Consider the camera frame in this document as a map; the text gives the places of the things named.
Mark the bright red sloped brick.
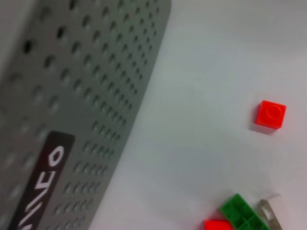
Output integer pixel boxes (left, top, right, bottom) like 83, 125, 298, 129
203, 219, 233, 230

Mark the green toy brick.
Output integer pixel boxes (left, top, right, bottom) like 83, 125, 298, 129
220, 193, 272, 230

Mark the white toy brick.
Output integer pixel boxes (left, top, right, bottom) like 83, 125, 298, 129
256, 193, 283, 230

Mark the grey perforated storage bin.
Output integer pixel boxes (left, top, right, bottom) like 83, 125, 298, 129
0, 0, 172, 230

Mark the small red toy brick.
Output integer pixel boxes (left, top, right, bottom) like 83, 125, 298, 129
254, 100, 287, 130

